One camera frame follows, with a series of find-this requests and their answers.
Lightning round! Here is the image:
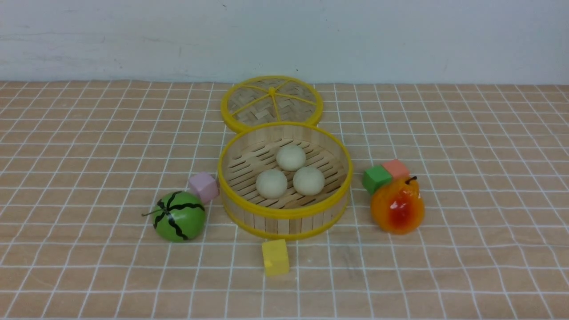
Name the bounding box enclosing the white bun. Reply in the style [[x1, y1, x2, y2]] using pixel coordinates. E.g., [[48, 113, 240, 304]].
[[293, 166, 325, 196], [276, 144, 307, 172], [256, 169, 287, 199]]

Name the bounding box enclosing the yellow bamboo steamer tray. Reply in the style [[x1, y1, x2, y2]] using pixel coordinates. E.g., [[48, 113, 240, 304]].
[[217, 122, 353, 240]]

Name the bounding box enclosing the yellow bamboo steamer lid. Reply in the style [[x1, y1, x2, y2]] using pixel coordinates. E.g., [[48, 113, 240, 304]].
[[220, 76, 324, 133]]

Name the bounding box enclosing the pink cube block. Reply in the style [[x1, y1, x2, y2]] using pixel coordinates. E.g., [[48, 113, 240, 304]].
[[188, 172, 220, 203]]

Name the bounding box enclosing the green cube block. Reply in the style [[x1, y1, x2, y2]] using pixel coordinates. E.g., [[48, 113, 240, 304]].
[[362, 165, 393, 195]]

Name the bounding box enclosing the yellow cube block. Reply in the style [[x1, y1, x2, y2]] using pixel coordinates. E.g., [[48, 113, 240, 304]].
[[262, 239, 290, 277]]

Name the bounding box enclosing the salmon cube block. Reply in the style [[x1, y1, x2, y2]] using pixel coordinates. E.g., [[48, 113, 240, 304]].
[[382, 159, 410, 180]]

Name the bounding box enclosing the green toy watermelon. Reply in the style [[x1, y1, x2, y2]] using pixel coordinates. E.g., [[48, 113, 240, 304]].
[[142, 191, 207, 242]]

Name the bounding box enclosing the orange toy pear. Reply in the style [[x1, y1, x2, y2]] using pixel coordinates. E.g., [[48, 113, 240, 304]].
[[370, 176, 425, 235]]

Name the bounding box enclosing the checkered orange tablecloth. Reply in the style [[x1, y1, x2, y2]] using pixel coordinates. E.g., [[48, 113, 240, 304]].
[[0, 80, 569, 320]]

